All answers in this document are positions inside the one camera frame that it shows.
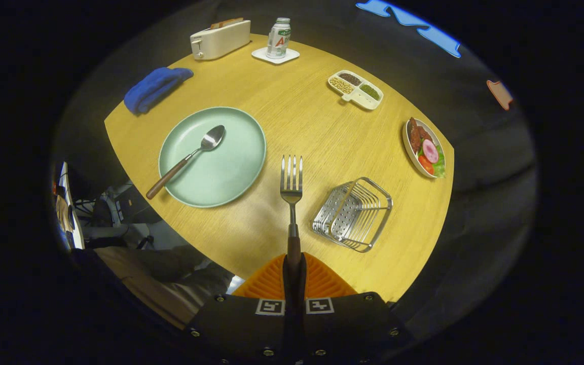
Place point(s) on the small drink bottle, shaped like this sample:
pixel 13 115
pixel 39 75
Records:
pixel 278 40

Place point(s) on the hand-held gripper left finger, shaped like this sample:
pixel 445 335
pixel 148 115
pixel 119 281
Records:
pixel 241 329

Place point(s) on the white toaster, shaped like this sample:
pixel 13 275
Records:
pixel 221 40

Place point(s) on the white coaster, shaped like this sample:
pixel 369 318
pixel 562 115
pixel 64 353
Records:
pixel 292 55

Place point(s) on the plate of meat and salad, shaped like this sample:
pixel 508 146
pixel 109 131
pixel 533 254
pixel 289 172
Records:
pixel 424 147

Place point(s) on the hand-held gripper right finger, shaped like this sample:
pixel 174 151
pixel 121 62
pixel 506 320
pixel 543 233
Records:
pixel 353 329

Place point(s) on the white divided bean dish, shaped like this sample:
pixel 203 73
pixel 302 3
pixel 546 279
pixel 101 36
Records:
pixel 355 90

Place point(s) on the green round plate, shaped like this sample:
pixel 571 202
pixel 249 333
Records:
pixel 226 167

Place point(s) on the blue folded cloth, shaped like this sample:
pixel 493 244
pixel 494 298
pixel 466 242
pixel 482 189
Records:
pixel 152 88

